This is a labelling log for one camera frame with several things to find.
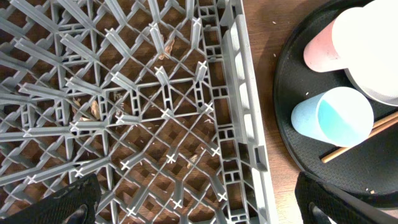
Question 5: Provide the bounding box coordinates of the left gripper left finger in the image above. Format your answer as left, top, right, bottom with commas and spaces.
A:
1, 174, 101, 224

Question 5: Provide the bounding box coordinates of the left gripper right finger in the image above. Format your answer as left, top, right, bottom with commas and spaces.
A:
295, 172, 397, 224

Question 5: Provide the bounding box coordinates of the grey dishwasher rack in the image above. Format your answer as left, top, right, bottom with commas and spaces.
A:
1, 0, 278, 223

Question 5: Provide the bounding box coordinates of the blue cup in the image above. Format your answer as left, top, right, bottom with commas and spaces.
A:
290, 86, 374, 147

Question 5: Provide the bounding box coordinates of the wooden chopstick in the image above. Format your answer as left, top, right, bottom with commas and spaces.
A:
373, 111, 398, 129
321, 117, 397, 163

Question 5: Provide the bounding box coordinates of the lower wooden chopstick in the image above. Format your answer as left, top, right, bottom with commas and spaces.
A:
321, 117, 397, 163

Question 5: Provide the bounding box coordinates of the grey plate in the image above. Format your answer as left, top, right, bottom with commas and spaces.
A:
345, 68, 397, 106

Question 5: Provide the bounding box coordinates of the round black tray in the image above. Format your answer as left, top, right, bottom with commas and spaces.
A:
273, 0, 397, 210

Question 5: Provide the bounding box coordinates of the pink cup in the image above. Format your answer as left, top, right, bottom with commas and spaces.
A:
303, 0, 397, 72

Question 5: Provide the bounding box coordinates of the upper wooden chopstick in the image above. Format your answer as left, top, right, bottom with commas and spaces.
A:
373, 111, 398, 129

